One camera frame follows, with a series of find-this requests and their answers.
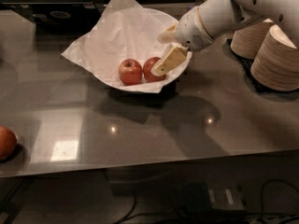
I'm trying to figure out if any stack of paper plates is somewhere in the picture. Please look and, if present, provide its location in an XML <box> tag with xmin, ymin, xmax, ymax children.
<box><xmin>250</xmin><ymin>25</ymin><xmax>299</xmax><ymax>91</ymax></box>
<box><xmin>230</xmin><ymin>19</ymin><xmax>274</xmax><ymax>60</ymax></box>

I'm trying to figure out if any rear stack of paper plates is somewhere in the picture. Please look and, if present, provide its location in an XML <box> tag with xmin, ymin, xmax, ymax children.
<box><xmin>230</xmin><ymin>19</ymin><xmax>274</xmax><ymax>60</ymax></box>

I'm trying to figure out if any black tray under plates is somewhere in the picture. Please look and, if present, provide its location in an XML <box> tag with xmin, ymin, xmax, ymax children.
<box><xmin>225</xmin><ymin>38</ymin><xmax>299</xmax><ymax>95</ymax></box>

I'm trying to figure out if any red apple at table edge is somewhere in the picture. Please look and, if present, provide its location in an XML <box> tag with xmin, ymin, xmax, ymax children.
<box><xmin>0</xmin><ymin>126</ymin><xmax>17</xmax><ymax>161</ymax></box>

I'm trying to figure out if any black cable under table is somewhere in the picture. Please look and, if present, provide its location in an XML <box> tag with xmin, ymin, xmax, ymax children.
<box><xmin>111</xmin><ymin>178</ymin><xmax>299</xmax><ymax>224</ymax></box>

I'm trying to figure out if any white bowl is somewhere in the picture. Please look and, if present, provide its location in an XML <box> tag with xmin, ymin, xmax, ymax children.
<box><xmin>98</xmin><ymin>8</ymin><xmax>192</xmax><ymax>93</ymax></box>

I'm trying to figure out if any dark box under table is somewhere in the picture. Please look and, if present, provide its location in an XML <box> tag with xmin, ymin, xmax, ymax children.
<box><xmin>182</xmin><ymin>182</ymin><xmax>246</xmax><ymax>215</ymax></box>

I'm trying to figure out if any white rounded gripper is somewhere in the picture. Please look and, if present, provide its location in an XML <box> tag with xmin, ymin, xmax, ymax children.
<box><xmin>150</xmin><ymin>7</ymin><xmax>214</xmax><ymax>77</ymax></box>

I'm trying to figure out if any red apple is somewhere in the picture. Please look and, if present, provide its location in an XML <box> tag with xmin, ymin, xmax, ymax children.
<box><xmin>143</xmin><ymin>57</ymin><xmax>166</xmax><ymax>82</ymax></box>
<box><xmin>0</xmin><ymin>126</ymin><xmax>17</xmax><ymax>161</ymax></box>
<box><xmin>119</xmin><ymin>59</ymin><xmax>143</xmax><ymax>85</ymax></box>

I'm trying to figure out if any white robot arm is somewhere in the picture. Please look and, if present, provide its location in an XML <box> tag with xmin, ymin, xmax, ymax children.
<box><xmin>151</xmin><ymin>0</ymin><xmax>299</xmax><ymax>77</ymax></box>

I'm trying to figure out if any white paper liner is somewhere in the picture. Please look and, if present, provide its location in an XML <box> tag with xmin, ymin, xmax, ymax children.
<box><xmin>62</xmin><ymin>0</ymin><xmax>189</xmax><ymax>93</ymax></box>

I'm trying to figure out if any front stack of paper plates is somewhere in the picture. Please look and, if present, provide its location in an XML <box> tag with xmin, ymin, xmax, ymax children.
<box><xmin>250</xmin><ymin>25</ymin><xmax>299</xmax><ymax>91</ymax></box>

